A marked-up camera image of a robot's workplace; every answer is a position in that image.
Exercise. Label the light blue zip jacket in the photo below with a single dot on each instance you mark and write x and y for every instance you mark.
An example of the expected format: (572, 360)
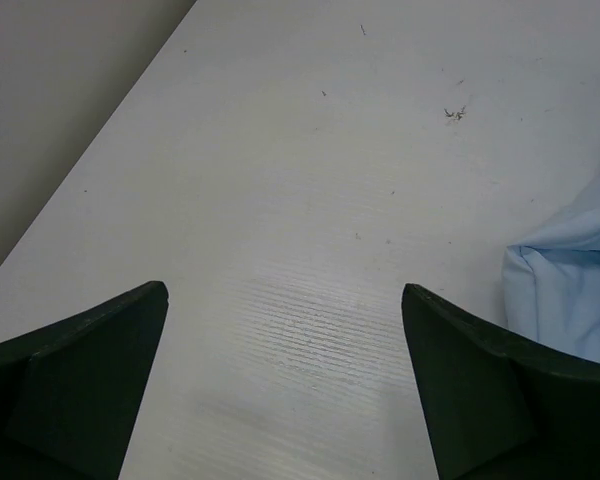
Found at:
(551, 281)

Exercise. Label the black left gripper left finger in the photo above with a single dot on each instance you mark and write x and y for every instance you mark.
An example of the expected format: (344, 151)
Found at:
(70, 392)

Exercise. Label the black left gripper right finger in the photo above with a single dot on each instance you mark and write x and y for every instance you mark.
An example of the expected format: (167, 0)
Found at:
(498, 405)

